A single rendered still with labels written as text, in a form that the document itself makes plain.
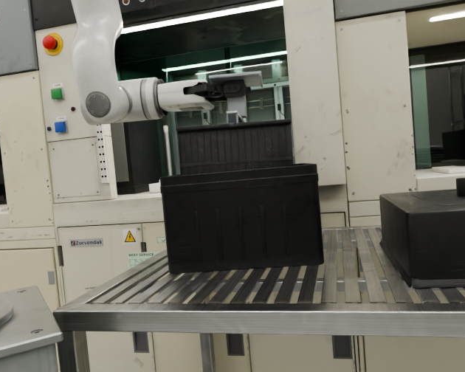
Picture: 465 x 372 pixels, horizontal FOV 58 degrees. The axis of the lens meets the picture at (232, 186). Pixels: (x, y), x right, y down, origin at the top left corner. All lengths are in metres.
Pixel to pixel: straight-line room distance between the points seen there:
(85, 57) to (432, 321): 0.68
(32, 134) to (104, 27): 0.66
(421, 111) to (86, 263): 1.21
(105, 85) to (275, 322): 0.51
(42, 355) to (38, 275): 0.92
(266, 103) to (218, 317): 1.60
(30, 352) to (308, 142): 0.76
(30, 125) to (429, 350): 1.30
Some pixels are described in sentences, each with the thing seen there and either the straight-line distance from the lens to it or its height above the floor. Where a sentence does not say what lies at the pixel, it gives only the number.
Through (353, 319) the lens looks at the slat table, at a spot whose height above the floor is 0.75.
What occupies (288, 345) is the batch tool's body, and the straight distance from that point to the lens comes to 1.24.
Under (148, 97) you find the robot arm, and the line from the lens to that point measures 0.86.
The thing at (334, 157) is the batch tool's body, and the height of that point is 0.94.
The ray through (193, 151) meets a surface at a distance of 0.76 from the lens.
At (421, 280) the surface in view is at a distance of 0.62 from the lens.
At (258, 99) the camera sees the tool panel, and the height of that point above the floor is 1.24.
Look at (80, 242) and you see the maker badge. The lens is 1.38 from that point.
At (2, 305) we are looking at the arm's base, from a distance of 0.71.
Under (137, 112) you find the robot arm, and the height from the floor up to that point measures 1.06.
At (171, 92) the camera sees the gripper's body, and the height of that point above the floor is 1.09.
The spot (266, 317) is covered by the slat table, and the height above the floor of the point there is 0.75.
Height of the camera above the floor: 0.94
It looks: 3 degrees down
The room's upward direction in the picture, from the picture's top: 5 degrees counter-clockwise
